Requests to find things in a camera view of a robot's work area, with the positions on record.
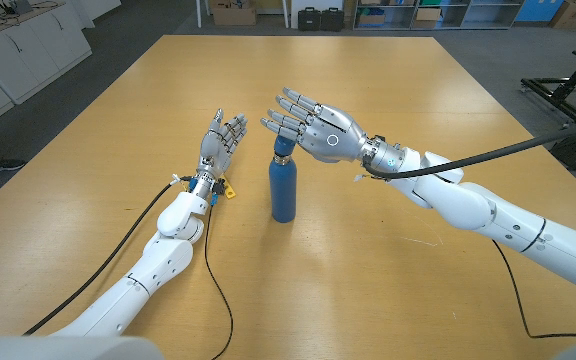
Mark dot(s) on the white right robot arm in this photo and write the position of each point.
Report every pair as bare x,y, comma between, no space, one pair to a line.
468,205

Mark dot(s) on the small cardboard box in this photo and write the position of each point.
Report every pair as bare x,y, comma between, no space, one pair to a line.
427,17

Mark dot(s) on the white table frame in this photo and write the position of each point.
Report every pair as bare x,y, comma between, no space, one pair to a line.
199,15

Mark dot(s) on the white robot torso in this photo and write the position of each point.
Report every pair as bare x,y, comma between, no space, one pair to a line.
43,350

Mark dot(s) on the blue panel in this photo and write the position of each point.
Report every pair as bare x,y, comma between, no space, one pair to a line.
533,10

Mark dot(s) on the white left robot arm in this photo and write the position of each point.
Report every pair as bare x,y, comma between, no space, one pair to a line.
168,255

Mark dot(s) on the grey laptop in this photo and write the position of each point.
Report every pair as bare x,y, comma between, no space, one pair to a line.
20,6

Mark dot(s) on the blue metal bottle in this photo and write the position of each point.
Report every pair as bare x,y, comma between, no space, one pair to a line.
283,195

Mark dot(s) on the white board panel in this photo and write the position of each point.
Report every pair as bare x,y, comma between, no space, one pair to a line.
294,15

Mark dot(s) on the black sneaker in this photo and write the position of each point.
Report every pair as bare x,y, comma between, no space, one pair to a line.
5,166

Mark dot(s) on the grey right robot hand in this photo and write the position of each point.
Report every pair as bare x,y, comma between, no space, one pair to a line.
333,137

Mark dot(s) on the grey shelf unit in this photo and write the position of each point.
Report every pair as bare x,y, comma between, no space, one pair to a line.
488,15

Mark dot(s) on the blue and black bottle cap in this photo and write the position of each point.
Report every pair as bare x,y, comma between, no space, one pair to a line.
283,147

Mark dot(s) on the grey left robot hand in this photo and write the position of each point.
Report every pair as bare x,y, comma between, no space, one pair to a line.
213,147

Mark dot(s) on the black hard case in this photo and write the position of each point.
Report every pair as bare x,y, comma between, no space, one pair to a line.
332,20
309,20

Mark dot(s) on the long white cabinet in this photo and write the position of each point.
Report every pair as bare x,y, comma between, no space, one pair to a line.
43,50

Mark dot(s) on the yellow ruler with holes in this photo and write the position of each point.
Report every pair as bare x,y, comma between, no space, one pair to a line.
230,193

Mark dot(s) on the large cardboard box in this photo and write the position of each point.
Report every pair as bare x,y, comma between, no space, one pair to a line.
233,15

